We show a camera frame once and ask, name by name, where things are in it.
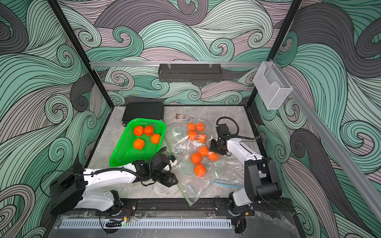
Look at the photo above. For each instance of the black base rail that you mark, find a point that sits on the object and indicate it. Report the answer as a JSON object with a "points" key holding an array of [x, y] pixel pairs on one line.
{"points": [[216, 206]]}

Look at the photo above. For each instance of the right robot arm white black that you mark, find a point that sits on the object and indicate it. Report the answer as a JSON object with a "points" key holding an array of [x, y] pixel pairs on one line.
{"points": [[261, 180]]}

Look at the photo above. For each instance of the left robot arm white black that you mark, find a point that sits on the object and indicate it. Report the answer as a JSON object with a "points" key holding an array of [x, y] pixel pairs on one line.
{"points": [[80, 188]]}

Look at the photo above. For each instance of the green plastic basket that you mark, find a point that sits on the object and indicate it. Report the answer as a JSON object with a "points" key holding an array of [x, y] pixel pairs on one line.
{"points": [[125, 153]]}

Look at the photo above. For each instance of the aluminium wall rail right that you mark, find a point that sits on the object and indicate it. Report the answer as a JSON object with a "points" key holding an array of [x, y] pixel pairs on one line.
{"points": [[364, 186]]}

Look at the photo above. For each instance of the black wall tray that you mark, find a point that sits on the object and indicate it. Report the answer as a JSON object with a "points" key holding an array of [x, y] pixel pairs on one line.
{"points": [[194, 73]]}

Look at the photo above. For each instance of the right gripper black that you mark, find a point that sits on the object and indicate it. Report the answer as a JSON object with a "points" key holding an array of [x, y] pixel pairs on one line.
{"points": [[212, 147]]}

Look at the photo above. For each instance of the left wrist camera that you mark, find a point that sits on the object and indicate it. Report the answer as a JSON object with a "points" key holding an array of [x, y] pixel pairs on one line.
{"points": [[172, 162]]}

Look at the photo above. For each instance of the white slotted cable duct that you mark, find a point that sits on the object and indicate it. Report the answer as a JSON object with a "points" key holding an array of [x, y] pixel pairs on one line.
{"points": [[147, 224]]}

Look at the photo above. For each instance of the orange fruit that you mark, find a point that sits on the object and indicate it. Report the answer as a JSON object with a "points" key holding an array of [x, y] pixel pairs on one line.
{"points": [[155, 139], [149, 130], [139, 144]]}

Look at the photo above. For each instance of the small card box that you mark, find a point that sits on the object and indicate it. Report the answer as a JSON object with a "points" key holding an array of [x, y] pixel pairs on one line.
{"points": [[180, 117]]}

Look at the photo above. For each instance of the clear acrylic wall holder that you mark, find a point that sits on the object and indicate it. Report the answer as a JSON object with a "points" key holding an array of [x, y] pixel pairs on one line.
{"points": [[272, 84]]}

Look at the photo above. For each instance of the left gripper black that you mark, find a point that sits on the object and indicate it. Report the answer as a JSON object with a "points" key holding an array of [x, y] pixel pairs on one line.
{"points": [[168, 182]]}

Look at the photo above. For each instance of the aluminium wall rail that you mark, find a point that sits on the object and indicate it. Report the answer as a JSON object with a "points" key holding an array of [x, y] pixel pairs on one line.
{"points": [[364, 186], [133, 63]]}

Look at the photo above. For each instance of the green-zip bag of oranges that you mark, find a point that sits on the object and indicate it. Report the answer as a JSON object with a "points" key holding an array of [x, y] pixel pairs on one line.
{"points": [[189, 142]]}

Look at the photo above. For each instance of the black hard case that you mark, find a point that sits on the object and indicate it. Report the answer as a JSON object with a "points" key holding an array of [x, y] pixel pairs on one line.
{"points": [[153, 111]]}

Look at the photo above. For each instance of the orange fruit taken out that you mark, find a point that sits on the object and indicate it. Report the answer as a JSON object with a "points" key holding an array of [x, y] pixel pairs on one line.
{"points": [[138, 130]]}

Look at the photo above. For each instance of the aluminium wall rail back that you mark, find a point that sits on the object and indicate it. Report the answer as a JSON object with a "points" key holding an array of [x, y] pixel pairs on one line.
{"points": [[133, 63]]}

